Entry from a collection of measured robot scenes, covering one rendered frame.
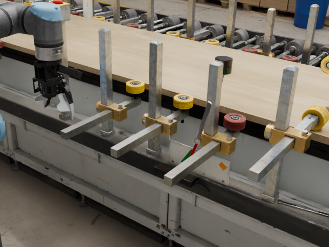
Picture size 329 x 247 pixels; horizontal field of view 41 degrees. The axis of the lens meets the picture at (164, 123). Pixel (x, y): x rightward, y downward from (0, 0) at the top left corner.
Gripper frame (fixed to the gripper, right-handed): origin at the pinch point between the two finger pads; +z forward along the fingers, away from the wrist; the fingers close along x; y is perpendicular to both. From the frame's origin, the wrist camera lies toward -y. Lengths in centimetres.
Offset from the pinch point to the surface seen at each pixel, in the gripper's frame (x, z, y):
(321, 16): -137, 74, -590
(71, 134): -3.6, 11.8, -6.7
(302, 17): -161, 78, -576
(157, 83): 15.7, -6.5, -32.4
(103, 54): -10.3, -12.3, -29.8
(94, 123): -4.5, 11.8, -18.7
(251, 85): 29, 4, -80
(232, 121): 43, 3, -42
